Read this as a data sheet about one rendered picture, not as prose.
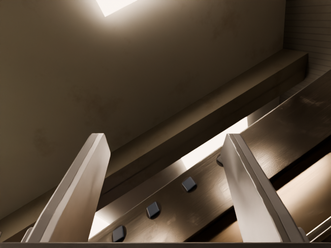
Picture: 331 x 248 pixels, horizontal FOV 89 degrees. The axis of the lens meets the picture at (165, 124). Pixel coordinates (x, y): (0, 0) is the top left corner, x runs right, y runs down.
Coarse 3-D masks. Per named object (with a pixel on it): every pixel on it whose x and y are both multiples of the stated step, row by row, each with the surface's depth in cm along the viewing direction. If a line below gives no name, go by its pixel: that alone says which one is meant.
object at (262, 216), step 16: (224, 144) 11; (240, 144) 9; (224, 160) 11; (240, 160) 8; (256, 160) 8; (240, 176) 8; (256, 176) 8; (240, 192) 8; (256, 192) 7; (272, 192) 7; (240, 208) 8; (256, 208) 7; (272, 208) 6; (240, 224) 8; (256, 224) 7; (272, 224) 6; (288, 224) 6; (256, 240) 7; (272, 240) 6; (288, 240) 5; (304, 240) 6
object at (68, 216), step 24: (96, 144) 9; (72, 168) 8; (96, 168) 9; (72, 192) 7; (96, 192) 9; (48, 216) 6; (72, 216) 7; (24, 240) 6; (48, 240) 5; (72, 240) 7
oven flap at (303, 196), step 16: (304, 160) 58; (320, 160) 55; (288, 176) 56; (304, 176) 53; (320, 176) 51; (288, 192) 52; (304, 192) 50; (320, 192) 47; (288, 208) 48; (304, 208) 46; (320, 208) 44; (224, 224) 55; (304, 224) 43; (320, 224) 40; (208, 240) 53; (224, 240) 51; (240, 240) 48; (320, 240) 39
